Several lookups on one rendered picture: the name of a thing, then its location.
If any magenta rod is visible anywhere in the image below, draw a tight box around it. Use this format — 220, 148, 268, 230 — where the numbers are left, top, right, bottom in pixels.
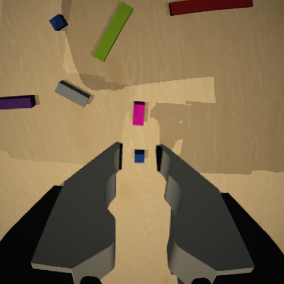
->
133, 101, 145, 126

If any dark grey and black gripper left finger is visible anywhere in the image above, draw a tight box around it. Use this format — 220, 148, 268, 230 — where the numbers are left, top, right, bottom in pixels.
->
0, 142, 123, 284

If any lime green rod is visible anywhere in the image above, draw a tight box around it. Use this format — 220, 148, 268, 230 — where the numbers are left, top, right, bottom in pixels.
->
93, 2, 133, 62

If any purple rod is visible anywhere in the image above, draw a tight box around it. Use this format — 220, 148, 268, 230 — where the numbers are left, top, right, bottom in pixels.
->
0, 95, 36, 110

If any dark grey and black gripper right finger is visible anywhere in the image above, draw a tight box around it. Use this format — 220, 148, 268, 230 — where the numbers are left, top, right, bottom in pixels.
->
156, 144, 284, 284

